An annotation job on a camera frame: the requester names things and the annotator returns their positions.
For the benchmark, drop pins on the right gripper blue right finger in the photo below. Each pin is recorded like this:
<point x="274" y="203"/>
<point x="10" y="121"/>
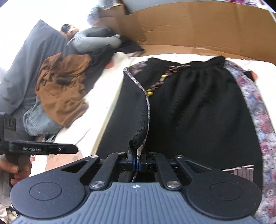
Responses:
<point x="142" y="163"/>

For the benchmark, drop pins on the grey neck pillow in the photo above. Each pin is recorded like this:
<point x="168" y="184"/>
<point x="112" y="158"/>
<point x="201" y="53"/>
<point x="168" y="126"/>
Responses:
<point x="94" y="38"/>

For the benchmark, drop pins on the black garment under neck pillow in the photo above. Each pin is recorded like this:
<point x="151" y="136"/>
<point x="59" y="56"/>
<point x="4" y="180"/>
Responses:
<point x="102" y="57"/>

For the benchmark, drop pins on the flattened brown cardboard box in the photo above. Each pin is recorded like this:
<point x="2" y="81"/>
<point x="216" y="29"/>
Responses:
<point x="198" y="27"/>

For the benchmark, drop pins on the white plastic bag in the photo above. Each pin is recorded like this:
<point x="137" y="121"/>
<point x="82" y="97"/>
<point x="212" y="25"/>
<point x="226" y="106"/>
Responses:
<point x="105" y="9"/>

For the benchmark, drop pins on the person's left hand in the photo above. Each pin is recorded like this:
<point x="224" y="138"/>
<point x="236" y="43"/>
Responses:
<point x="14" y="172"/>

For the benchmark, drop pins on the light blue denim jeans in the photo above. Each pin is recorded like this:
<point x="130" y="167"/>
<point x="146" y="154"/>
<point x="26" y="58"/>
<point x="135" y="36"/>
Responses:
<point x="37" y="123"/>

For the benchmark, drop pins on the small bear plush toy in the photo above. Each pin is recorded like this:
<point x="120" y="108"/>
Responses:
<point x="69" y="31"/>

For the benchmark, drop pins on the black shorts with bear pattern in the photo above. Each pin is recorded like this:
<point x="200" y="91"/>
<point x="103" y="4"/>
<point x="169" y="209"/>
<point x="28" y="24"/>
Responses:
<point x="209" y="111"/>

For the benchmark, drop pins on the cream bear print bedsheet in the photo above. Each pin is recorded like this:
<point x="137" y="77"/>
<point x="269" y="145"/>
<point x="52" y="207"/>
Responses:
<point x="149" y="202"/>

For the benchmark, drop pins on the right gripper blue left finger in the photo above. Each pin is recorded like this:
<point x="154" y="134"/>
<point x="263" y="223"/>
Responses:
<point x="131" y="160"/>

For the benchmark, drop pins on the brown crumpled garment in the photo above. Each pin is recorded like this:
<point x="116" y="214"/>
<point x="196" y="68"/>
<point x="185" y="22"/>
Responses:
<point x="60" y="87"/>

